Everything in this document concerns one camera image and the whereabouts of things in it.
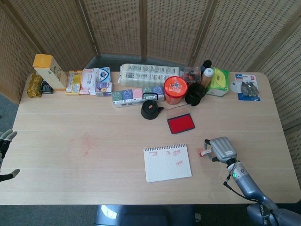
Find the blue white soap box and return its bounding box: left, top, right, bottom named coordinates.
left=95, top=66, right=111, bottom=84

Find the blue blister pack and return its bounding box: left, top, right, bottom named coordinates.
left=234, top=73, right=261, bottom=102

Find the pale yellow paper roll pack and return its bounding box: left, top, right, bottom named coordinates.
left=117, top=63, right=184, bottom=87

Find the white spiral notepad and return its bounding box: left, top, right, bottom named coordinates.
left=143, top=143, right=192, bottom=183

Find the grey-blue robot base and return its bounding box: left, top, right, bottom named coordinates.
left=93, top=204, right=196, bottom=226

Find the green tissue box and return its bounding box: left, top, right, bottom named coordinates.
left=206, top=67, right=230, bottom=97

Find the clear plastic box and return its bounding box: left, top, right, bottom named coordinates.
left=182, top=66, right=203, bottom=84

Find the multicolour pocket tissue pack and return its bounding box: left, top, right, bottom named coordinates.
left=111, top=85, right=165, bottom=109

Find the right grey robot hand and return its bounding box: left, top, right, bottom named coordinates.
left=204, top=137, right=238, bottom=163

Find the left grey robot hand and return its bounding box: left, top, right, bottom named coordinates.
left=0, top=129, right=21, bottom=182

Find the woven wooden folding screen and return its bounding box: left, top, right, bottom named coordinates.
left=0, top=0, right=301, bottom=172

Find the dark bottle black cap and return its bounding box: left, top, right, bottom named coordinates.
left=200, top=60, right=213, bottom=73

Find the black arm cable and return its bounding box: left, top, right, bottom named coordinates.
left=223, top=162, right=261, bottom=203

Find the amber bottle white cap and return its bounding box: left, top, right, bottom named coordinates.
left=201, top=67, right=214, bottom=88

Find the tall cream gift box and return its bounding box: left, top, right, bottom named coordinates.
left=32, top=54, right=68, bottom=91

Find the black teapot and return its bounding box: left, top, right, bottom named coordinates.
left=140, top=92, right=165, bottom=121

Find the red ink pad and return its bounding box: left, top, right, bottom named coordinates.
left=166, top=105, right=196, bottom=135

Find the orange snack tub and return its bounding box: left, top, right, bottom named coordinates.
left=163, top=76, right=189, bottom=105

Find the purple printed box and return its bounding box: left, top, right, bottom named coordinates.
left=95, top=81, right=113, bottom=97

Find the gold foil package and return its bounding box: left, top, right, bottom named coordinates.
left=26, top=72, right=44, bottom=98

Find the black mesh pen cup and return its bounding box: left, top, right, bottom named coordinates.
left=184, top=83, right=206, bottom=106

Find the yellow printed box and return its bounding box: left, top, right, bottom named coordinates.
left=65, top=70, right=83, bottom=97

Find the pink wet wipes pack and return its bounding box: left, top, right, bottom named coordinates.
left=79, top=68, right=99, bottom=96

